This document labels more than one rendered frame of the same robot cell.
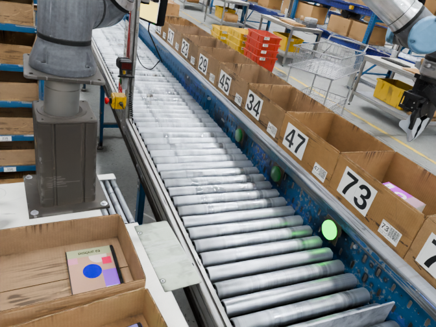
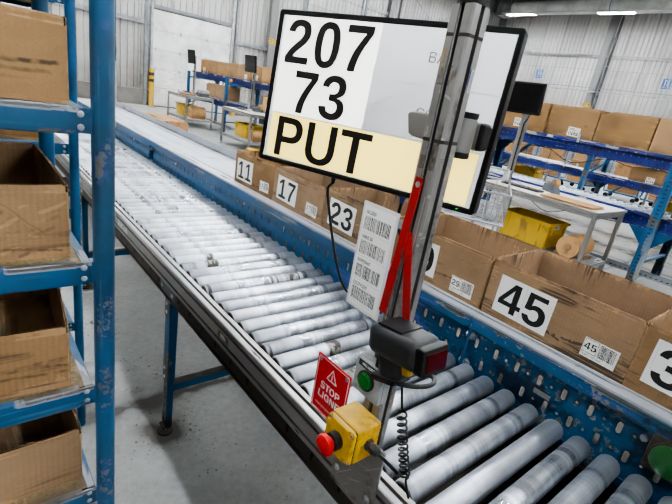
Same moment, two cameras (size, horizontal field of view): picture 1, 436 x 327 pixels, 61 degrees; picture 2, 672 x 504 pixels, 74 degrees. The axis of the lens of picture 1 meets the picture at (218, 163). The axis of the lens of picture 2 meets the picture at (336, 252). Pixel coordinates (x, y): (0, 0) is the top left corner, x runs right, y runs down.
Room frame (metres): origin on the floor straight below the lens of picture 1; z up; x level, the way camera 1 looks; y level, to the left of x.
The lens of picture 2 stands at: (1.25, 0.84, 1.41)
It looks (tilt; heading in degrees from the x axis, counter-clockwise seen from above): 19 degrees down; 346
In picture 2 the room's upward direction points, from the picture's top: 10 degrees clockwise
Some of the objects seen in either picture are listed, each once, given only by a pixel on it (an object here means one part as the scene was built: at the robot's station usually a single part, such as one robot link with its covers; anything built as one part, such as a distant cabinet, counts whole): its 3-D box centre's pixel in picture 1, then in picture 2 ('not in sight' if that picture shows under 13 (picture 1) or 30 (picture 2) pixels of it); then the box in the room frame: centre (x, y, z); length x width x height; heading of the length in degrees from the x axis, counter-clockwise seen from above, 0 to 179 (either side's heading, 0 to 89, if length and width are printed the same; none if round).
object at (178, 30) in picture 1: (189, 40); (322, 194); (3.25, 0.45, 0.96); 0.39 x 0.29 x 0.17; 28
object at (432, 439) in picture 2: (174, 122); (452, 428); (2.01, 0.30, 0.72); 0.52 x 0.05 x 0.05; 118
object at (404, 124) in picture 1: (407, 126); not in sight; (1.17, -0.58, 1.23); 0.06 x 0.03 x 0.09; 31
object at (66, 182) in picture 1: (65, 153); not in sight; (1.10, 0.53, 0.91); 0.26 x 0.26 x 0.33; 33
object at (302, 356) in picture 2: (157, 98); (346, 345); (2.35, 0.48, 0.72); 0.52 x 0.05 x 0.05; 118
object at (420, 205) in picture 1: (394, 202); not in sight; (1.22, -0.68, 0.92); 0.16 x 0.11 x 0.07; 39
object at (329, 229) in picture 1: (328, 230); not in sight; (1.12, -0.44, 0.81); 0.07 x 0.01 x 0.07; 28
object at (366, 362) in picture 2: (123, 81); (371, 378); (1.88, 0.58, 0.95); 0.07 x 0.03 x 0.07; 28
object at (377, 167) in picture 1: (398, 198); not in sight; (1.18, -0.66, 0.96); 0.39 x 0.29 x 0.17; 28
